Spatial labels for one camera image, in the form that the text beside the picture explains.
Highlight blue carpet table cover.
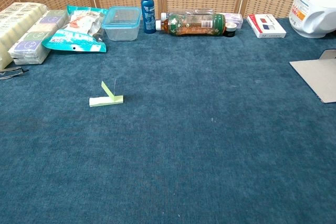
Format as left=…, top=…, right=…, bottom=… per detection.
left=0, top=17, right=336, bottom=224

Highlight green label tea bottle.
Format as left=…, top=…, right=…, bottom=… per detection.
left=155, top=12, right=227, bottom=37

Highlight clear container blue rim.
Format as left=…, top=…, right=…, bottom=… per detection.
left=101, top=6, right=142, bottom=41

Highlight blue spray bottle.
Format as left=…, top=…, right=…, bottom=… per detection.
left=141, top=0, right=157, bottom=35

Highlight small black jar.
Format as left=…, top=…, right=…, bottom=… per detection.
left=224, top=22, right=237, bottom=37

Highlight purple flat box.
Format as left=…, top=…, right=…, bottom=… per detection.
left=223, top=13, right=244, bottom=29

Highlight teal snack bag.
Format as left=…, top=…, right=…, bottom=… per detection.
left=41, top=4, right=109, bottom=54

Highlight white red glasses box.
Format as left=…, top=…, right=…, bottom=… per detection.
left=246, top=14, right=287, bottom=39

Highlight stacked colourful small boxes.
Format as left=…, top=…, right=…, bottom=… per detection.
left=7, top=9, right=69, bottom=65

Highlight black eyeglasses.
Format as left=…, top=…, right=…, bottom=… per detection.
left=0, top=67, right=29, bottom=80

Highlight white plastic jug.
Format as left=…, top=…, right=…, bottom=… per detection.
left=289, top=0, right=336, bottom=39

